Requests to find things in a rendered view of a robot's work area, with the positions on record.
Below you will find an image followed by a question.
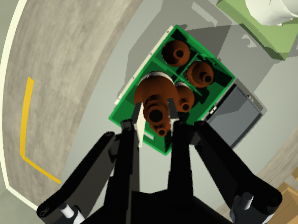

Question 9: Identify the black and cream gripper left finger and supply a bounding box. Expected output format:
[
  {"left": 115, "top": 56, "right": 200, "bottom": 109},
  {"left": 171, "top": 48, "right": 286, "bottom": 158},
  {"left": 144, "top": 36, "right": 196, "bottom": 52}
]
[{"left": 36, "top": 102, "right": 146, "bottom": 224}]

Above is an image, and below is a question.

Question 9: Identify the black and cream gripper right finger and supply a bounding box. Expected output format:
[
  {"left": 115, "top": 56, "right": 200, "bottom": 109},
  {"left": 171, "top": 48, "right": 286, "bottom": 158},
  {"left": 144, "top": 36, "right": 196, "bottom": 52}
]
[{"left": 162, "top": 98, "right": 282, "bottom": 224}]

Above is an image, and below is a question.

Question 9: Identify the green bottle crate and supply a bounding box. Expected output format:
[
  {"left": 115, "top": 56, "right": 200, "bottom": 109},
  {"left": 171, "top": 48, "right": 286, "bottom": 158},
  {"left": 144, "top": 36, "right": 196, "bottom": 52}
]
[{"left": 108, "top": 24, "right": 236, "bottom": 156}]

